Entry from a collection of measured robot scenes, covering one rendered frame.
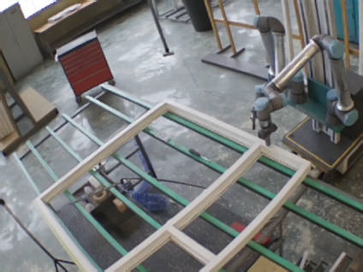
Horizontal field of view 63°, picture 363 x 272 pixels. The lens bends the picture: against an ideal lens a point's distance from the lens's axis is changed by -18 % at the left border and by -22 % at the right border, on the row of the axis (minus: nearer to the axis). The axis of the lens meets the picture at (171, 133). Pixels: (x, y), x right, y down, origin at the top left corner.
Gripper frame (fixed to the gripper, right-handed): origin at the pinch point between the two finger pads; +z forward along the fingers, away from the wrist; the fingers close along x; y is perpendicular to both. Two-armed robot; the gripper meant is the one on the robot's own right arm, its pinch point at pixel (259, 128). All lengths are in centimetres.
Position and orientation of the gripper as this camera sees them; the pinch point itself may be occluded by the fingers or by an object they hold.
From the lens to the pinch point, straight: 277.4
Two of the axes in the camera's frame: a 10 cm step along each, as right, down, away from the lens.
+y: 8.1, -2.0, 5.5
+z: 0.3, 9.5, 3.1
